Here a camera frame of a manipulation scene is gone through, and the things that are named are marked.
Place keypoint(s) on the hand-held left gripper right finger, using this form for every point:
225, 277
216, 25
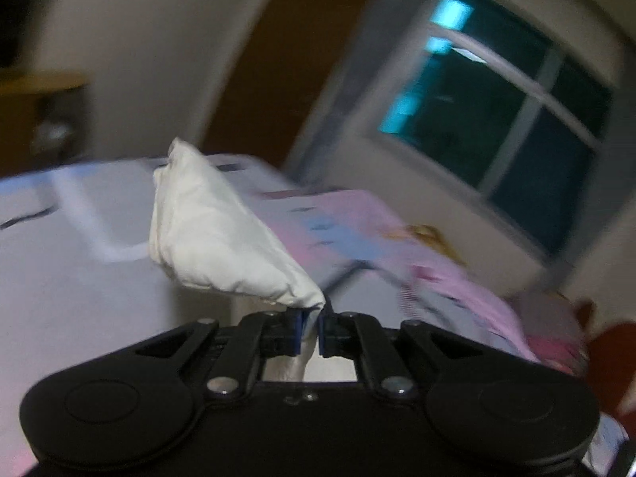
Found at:
322, 334

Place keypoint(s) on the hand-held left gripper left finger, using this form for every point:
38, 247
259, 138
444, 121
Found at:
296, 332

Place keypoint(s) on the white duvet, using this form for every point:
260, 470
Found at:
213, 238

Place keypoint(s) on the pink folded clothes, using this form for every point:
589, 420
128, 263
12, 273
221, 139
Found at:
556, 353

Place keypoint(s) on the bed with patterned sheet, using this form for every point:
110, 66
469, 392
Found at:
64, 283

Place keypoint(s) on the grey curtain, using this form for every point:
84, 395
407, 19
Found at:
343, 89

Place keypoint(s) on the brown wooden door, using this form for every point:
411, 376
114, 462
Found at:
278, 69

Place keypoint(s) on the window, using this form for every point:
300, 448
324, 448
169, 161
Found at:
497, 109

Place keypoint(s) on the red scalloped headboard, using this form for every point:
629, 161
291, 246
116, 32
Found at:
616, 357

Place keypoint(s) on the wooden desk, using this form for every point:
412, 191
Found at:
30, 109

